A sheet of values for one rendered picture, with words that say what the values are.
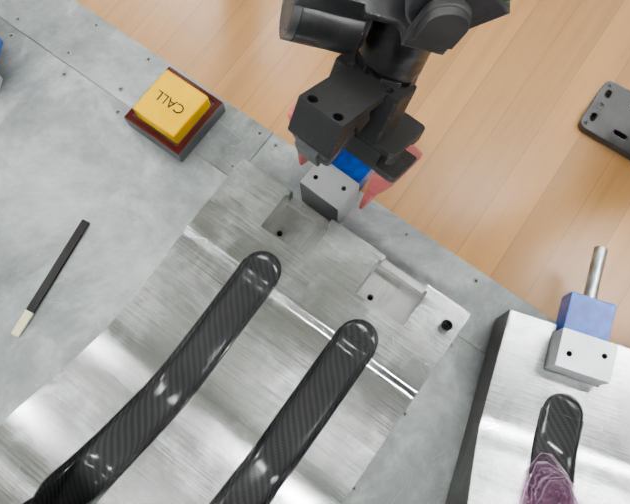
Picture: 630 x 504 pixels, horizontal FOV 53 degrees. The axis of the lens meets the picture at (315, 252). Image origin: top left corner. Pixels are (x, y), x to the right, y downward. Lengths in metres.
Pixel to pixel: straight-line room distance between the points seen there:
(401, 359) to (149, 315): 0.23
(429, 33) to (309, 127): 0.11
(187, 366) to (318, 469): 0.15
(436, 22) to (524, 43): 0.36
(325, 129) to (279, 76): 0.28
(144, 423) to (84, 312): 0.18
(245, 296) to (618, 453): 0.36
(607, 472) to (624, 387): 0.08
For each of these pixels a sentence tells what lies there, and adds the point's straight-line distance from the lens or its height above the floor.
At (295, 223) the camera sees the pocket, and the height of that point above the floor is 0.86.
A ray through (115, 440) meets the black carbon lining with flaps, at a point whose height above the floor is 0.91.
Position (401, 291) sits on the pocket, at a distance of 0.61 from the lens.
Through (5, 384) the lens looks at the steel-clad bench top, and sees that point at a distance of 0.73.
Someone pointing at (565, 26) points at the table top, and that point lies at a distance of 0.86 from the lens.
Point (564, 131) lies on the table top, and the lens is 0.78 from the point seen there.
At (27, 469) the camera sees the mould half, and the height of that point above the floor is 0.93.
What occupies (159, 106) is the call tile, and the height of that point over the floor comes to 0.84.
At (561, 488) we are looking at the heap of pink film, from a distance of 0.60.
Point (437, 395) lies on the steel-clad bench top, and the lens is 0.67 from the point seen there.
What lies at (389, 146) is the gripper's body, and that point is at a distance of 0.58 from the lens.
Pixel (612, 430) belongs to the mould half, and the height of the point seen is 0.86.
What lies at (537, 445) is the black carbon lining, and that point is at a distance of 0.63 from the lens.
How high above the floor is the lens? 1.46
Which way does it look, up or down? 74 degrees down
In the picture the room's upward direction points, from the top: 3 degrees counter-clockwise
